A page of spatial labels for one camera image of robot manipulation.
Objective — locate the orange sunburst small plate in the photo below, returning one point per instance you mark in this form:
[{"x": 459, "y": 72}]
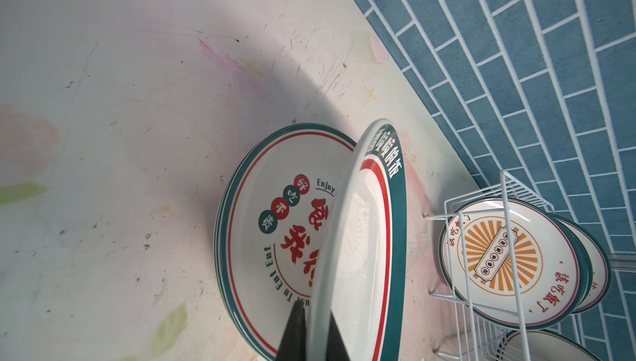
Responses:
[{"x": 512, "y": 262}]

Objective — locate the large red character plate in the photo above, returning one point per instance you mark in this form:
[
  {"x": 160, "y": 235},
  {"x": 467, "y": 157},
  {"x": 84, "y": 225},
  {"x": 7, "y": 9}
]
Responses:
[
  {"x": 271, "y": 221},
  {"x": 542, "y": 345}
]

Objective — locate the white wire dish rack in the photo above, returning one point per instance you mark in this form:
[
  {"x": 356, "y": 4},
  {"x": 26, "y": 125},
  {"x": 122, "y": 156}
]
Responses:
[{"x": 477, "y": 338}]

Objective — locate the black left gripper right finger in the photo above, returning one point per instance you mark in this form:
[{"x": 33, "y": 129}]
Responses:
[{"x": 336, "y": 350}]

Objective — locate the green rim small plate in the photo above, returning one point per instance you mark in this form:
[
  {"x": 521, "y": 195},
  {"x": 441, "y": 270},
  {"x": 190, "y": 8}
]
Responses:
[
  {"x": 600, "y": 267},
  {"x": 584, "y": 263}
]

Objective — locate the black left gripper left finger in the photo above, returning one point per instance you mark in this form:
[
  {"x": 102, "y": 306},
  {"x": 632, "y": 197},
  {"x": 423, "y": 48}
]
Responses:
[{"x": 293, "y": 343}]

